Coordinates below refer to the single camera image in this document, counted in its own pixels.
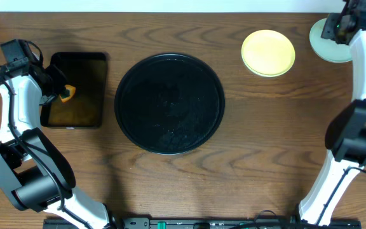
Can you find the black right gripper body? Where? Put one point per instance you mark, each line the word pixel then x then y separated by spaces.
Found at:
pixel 340 37

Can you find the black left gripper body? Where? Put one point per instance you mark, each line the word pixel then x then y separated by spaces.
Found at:
pixel 54 82

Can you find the light green plate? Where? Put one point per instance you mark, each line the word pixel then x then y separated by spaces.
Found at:
pixel 269 69
pixel 327 49

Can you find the orange sponge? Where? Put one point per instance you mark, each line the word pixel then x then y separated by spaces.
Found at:
pixel 67 93

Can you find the yellow plate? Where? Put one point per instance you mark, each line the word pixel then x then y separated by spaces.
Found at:
pixel 267 46

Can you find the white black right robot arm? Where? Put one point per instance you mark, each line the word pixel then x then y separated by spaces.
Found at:
pixel 345 139

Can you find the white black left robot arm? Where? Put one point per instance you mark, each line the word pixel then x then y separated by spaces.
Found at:
pixel 33 173

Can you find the black rectangular water tray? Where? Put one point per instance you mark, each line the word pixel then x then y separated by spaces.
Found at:
pixel 86 72

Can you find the black round tray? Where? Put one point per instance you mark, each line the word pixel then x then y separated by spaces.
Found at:
pixel 169 103

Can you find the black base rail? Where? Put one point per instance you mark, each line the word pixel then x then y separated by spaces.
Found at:
pixel 145 223

